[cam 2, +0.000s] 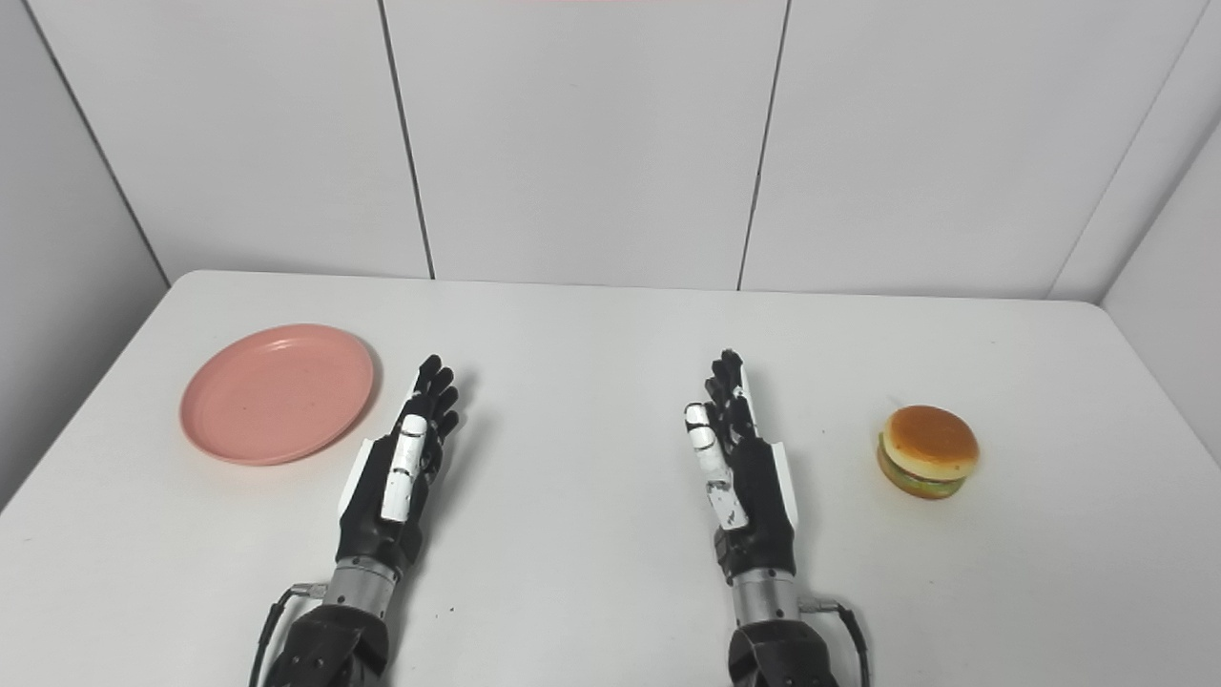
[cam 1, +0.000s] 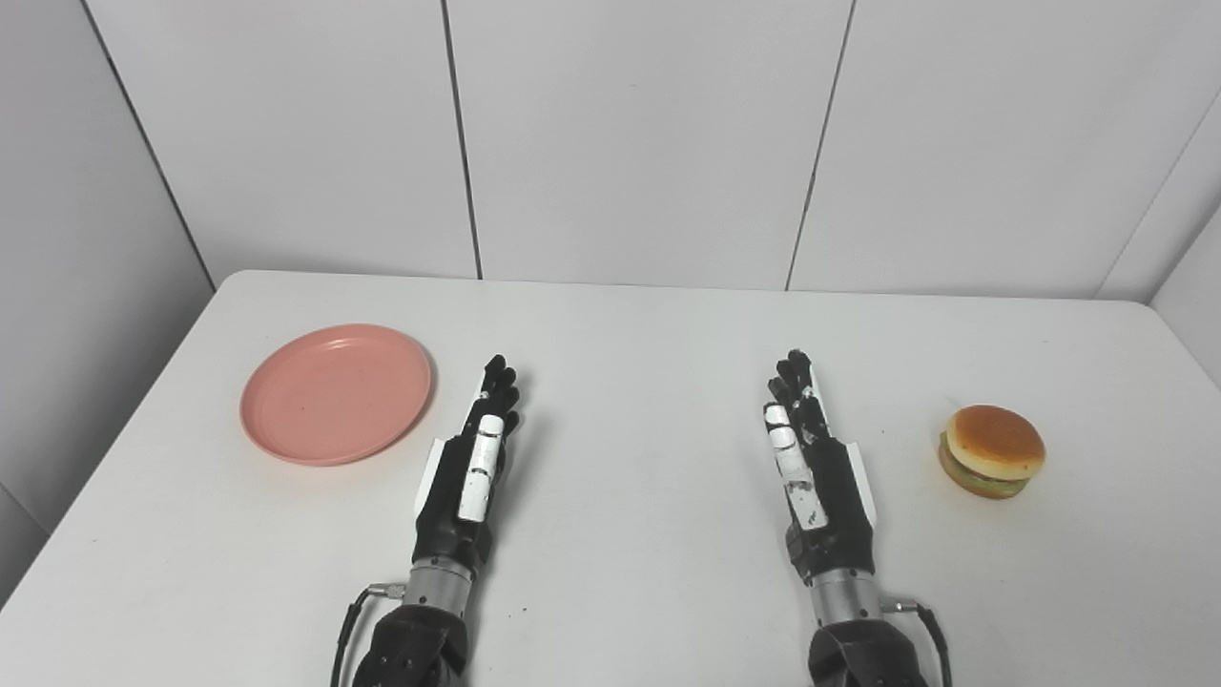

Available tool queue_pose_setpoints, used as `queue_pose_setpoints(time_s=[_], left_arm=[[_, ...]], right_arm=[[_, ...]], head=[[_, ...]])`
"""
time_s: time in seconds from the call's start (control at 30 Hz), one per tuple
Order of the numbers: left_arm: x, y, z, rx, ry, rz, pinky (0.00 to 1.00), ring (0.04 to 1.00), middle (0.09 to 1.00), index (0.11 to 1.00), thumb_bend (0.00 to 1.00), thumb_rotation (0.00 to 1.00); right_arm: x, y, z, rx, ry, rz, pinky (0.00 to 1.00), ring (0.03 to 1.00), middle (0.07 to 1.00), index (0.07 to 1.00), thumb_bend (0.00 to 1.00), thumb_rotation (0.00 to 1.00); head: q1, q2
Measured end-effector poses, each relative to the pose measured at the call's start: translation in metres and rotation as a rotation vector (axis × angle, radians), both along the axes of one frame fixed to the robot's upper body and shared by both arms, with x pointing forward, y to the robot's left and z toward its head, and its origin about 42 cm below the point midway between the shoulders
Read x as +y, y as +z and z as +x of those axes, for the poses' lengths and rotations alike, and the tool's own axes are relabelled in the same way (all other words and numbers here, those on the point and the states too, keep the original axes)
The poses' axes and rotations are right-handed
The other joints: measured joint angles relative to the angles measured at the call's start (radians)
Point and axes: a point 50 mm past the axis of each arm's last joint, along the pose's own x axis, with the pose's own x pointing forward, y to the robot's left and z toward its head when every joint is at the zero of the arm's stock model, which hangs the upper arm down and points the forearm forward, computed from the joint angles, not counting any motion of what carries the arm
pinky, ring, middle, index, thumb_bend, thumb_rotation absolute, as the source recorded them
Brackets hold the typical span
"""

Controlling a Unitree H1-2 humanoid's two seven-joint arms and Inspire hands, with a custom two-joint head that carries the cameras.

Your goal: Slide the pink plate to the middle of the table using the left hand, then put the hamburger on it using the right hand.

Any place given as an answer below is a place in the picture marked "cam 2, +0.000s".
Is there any toy hamburger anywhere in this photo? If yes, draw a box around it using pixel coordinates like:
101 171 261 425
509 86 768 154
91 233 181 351
877 405 981 501

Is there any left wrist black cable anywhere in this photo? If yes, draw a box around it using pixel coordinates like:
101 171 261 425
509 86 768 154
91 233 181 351
249 583 328 687

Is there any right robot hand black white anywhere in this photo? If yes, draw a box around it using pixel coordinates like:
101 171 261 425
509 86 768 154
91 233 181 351
683 349 798 585

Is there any pink round plate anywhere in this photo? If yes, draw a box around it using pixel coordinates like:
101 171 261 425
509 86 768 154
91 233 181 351
179 323 376 467

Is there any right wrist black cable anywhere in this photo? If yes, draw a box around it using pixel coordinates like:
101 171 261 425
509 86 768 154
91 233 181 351
799 595 871 687

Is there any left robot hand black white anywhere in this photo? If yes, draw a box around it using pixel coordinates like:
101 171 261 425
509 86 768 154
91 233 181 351
335 355 461 576

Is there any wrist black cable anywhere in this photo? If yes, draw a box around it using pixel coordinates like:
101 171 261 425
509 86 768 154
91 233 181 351
249 583 328 687
799 595 871 687

